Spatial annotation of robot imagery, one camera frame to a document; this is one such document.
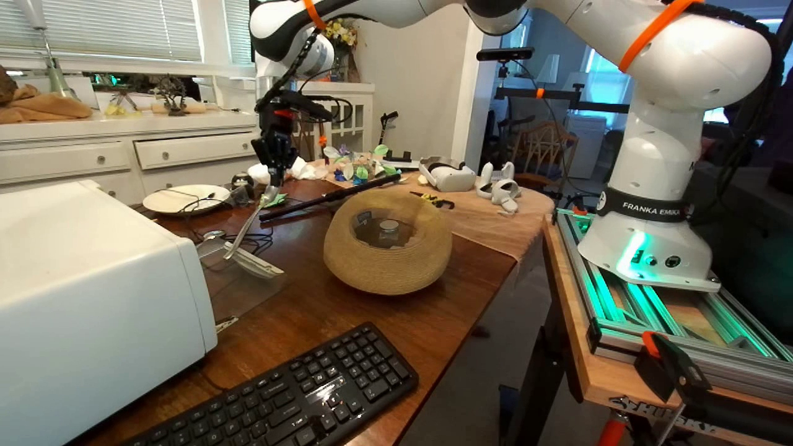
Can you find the small dark gadget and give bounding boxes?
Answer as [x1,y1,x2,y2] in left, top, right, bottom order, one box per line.
[226,170,260,207]

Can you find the silver fork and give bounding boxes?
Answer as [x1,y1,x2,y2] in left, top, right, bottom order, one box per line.
[175,190,217,216]

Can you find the tan fabric heap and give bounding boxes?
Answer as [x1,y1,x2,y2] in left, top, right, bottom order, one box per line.
[0,65,96,127]

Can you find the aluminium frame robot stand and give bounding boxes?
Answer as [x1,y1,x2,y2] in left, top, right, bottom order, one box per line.
[539,205,793,407]

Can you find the long black rod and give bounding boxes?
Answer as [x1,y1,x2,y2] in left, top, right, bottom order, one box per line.
[257,170,404,227]

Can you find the black stereo camera bar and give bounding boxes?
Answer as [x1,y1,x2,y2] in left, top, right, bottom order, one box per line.
[475,44,536,65]

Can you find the tan table mat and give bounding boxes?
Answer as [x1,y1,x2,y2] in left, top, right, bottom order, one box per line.
[394,176,557,266]

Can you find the white round plate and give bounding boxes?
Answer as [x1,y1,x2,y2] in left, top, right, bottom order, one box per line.
[142,181,233,217]

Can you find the tan straw hat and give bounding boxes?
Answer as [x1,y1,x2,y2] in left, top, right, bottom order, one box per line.
[320,186,455,298]

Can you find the small metal sculpture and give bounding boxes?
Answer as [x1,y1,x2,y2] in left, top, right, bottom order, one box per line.
[156,76,192,118]
[107,83,138,118]

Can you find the white VR controller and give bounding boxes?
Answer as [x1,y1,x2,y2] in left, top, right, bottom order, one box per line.
[475,159,521,201]

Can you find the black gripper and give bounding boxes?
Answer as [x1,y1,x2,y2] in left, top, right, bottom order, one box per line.
[251,97,320,188]

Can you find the white microwave oven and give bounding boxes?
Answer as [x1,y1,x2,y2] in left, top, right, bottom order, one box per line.
[0,178,288,446]

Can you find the white crumpled paper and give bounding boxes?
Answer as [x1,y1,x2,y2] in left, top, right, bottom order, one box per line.
[288,153,331,183]

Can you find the black computer keyboard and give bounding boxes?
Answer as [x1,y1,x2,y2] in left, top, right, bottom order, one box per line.
[120,323,422,446]

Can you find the white glass door cabinet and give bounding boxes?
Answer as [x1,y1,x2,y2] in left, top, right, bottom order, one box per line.
[288,80,378,164]

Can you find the silver metal spoon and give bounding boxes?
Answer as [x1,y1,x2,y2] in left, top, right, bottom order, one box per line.
[230,186,279,256]

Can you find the silver metal stand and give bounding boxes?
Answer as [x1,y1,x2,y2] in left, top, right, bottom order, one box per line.
[23,0,82,100]

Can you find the black orange bar clamp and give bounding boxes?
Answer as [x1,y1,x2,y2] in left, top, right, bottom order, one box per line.
[593,329,793,446]

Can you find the white VR headset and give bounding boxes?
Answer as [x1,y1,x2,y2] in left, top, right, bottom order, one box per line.
[417,159,480,194]

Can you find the brown wicker chair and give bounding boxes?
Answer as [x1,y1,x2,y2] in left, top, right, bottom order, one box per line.
[506,118,580,195]

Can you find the black equipment case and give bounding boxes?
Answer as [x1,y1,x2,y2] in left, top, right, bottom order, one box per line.
[688,121,793,341]

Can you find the flower bouquet in vase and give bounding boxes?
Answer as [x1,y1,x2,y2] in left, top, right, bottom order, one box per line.
[320,17,362,83]

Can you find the white window blinds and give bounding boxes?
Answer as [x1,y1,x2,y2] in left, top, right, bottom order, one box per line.
[0,0,205,65]

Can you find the white drawer dresser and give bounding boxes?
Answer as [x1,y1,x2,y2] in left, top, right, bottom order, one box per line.
[0,108,262,207]

